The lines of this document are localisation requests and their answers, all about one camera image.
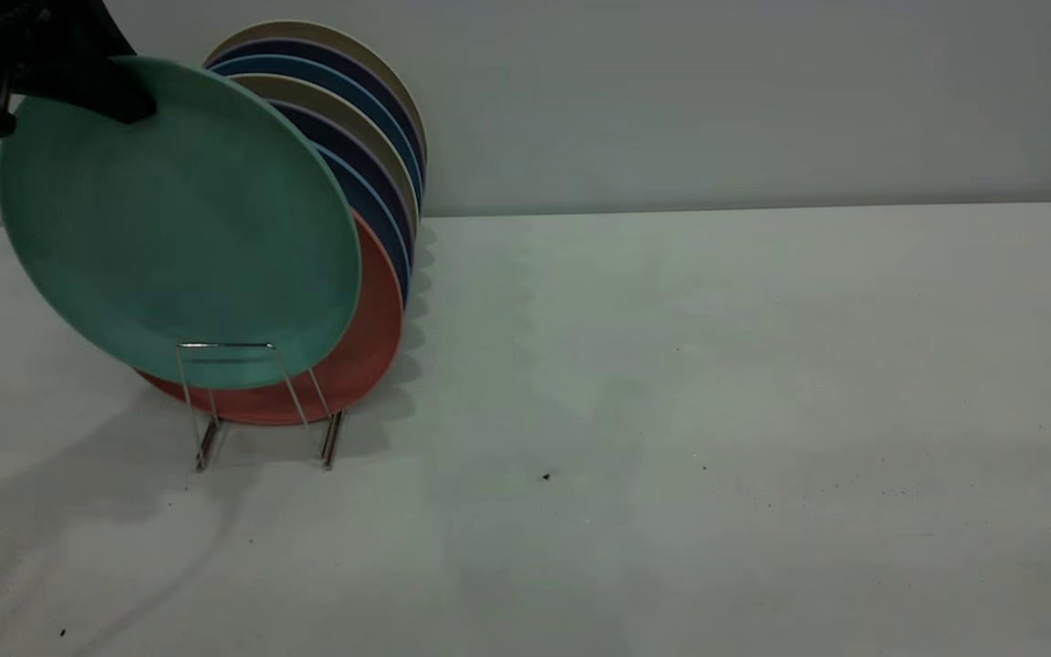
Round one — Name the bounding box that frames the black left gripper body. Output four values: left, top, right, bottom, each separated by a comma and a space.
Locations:
0, 0, 136, 103

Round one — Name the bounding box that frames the red round plate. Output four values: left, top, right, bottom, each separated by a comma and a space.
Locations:
135, 208, 407, 427

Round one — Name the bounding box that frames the metal wire plate rack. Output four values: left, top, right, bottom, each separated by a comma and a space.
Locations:
175, 341, 345, 473

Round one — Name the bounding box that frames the green round plate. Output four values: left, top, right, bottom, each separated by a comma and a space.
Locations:
0, 56, 363, 391

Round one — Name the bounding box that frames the beige round plate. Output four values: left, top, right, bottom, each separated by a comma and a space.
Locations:
230, 73, 421, 240
203, 19, 430, 176

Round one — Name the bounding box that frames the teal blue round plate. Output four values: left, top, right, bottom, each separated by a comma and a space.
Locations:
210, 54, 425, 213

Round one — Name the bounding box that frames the navy plate lavender rim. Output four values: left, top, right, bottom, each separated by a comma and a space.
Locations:
206, 37, 427, 188
266, 98, 416, 267

